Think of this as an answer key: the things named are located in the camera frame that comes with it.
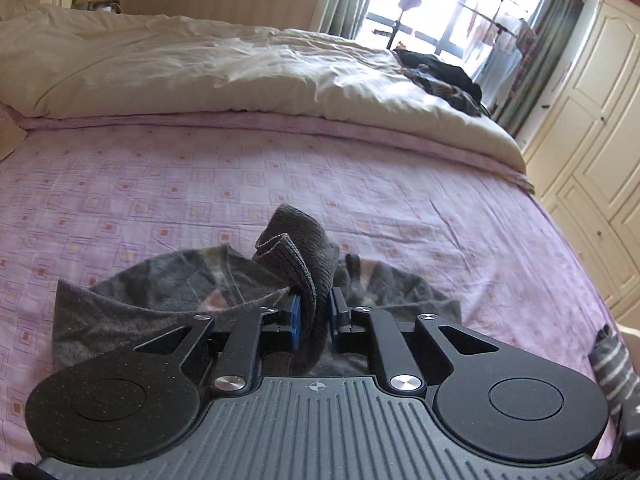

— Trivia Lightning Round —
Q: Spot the cream pillow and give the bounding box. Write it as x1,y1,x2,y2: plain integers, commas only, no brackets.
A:
0,105,29,162

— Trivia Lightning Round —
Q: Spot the grey knit garment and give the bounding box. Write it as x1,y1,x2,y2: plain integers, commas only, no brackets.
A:
52,204,463,378

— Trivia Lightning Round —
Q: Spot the beige duvet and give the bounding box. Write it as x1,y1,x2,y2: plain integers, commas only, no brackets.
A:
0,2,536,196

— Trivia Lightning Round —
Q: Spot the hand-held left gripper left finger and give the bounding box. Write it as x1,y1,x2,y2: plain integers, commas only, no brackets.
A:
134,294,302,394

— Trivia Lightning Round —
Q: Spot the pink patterned bed sheet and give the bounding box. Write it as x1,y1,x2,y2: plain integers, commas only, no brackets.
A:
0,110,623,466

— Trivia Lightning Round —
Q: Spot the grey striped cloth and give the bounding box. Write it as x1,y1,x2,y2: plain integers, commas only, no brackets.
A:
589,324,640,417

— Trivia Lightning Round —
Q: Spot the cream wardrobe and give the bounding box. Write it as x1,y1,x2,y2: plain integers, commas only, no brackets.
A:
520,0,640,321

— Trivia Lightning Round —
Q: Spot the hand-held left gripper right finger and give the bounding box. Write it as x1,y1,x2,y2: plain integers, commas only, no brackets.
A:
327,287,502,394

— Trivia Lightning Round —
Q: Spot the pile of dark clothes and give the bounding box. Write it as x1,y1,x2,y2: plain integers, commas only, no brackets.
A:
392,47,496,118

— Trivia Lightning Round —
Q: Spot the clothes drying rack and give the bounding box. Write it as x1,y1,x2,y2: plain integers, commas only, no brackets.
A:
460,0,538,92

